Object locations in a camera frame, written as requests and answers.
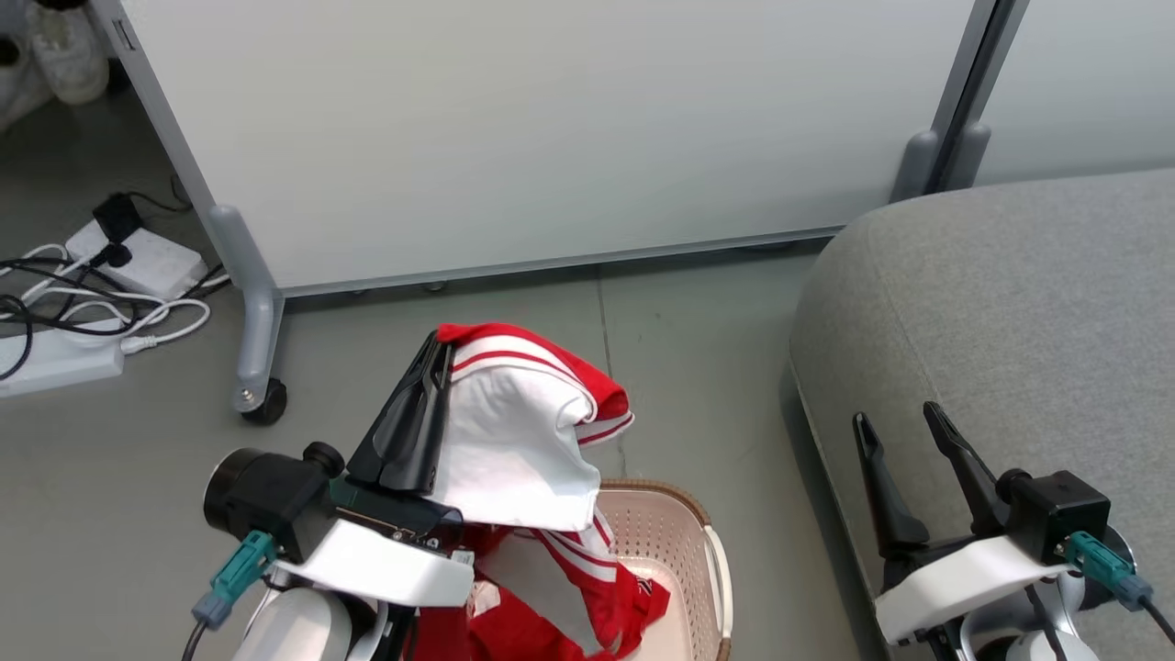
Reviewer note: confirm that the grey fabric sofa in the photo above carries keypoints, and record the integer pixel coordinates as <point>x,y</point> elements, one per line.
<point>1010,321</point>

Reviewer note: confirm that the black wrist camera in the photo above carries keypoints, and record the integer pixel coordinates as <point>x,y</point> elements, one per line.
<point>1056,514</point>
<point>266,496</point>

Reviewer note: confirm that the cream perforated laundry basket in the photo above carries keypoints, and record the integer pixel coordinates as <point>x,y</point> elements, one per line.
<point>675,551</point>

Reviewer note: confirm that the red and white sports clothing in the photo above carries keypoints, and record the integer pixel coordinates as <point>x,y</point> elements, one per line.
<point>514,441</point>

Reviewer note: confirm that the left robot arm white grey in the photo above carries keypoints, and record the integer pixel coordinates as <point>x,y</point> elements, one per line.
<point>303,629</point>

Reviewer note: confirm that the black trouser leg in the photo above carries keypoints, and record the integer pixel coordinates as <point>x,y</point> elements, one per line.
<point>7,50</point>
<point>60,4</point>

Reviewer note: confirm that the white square power strip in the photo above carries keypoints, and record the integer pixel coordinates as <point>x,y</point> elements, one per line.
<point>156,262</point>

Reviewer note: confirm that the narrow white partition panel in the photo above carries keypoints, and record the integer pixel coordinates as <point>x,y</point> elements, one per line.
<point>1083,83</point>

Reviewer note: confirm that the black power adapter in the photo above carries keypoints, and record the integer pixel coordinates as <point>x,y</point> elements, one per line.
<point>117,218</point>

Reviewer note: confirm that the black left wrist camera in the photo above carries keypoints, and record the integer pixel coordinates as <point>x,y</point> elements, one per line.
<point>266,496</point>

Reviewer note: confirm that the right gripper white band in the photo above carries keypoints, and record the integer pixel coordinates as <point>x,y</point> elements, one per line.
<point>955,583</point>

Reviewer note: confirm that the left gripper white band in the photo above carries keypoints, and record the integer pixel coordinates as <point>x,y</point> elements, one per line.
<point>367,562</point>

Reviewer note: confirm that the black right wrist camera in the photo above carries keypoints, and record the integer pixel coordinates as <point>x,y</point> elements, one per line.
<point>1056,514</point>

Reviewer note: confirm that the wide white partition panel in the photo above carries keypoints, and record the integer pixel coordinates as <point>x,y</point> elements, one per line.
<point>551,128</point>

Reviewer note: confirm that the black caster wheel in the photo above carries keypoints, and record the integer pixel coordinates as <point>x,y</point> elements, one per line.
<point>269,402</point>

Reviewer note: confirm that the small black plug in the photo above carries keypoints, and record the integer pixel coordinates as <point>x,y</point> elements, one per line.
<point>110,254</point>

